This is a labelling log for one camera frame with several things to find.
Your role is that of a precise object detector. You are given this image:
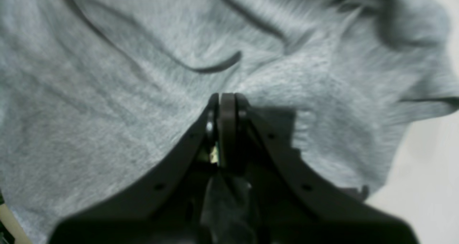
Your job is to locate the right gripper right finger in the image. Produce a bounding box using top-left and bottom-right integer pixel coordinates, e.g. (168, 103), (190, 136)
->
(235, 94), (418, 244)

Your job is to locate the grey t-shirt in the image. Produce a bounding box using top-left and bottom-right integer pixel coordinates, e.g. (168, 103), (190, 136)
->
(1, 0), (458, 244)

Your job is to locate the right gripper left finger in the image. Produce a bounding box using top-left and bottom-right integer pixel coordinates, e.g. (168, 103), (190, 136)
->
(49, 93), (236, 244)

